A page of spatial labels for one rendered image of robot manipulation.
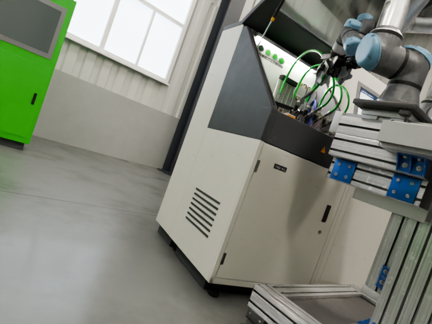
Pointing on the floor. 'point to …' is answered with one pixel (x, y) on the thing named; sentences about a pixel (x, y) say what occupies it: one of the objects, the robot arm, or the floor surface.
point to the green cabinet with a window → (28, 62)
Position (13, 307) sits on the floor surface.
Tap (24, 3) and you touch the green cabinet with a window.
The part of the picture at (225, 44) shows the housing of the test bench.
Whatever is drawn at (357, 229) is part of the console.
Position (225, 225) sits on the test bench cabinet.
